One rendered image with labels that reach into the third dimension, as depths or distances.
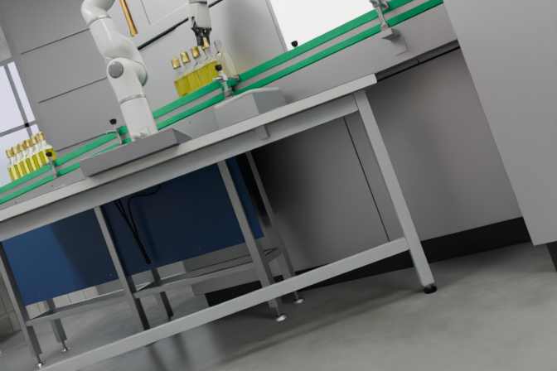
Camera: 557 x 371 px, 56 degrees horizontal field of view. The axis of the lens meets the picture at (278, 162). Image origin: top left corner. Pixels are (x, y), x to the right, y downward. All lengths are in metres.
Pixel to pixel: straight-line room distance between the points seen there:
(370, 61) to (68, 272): 1.81
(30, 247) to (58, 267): 0.21
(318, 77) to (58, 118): 3.34
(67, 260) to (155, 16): 1.27
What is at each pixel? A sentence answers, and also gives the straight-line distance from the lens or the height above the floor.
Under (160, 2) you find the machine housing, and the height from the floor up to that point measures 1.47.
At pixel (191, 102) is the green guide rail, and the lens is 2.14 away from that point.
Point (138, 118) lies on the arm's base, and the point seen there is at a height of 0.88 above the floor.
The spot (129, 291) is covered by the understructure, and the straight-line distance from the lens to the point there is 2.57.
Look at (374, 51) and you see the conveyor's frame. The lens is 1.87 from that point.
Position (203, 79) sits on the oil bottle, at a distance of 2.22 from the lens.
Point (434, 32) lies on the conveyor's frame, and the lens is 1.82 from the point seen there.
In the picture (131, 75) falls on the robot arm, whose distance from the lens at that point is 1.87.
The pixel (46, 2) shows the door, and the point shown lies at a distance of 5.16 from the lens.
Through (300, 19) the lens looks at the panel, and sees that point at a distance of 2.18.
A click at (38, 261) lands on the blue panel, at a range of 3.00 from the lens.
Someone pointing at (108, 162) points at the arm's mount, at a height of 0.77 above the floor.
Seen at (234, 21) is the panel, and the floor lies 1.21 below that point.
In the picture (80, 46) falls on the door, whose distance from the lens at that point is 4.95.
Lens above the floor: 0.57
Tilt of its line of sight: level
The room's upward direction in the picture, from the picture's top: 20 degrees counter-clockwise
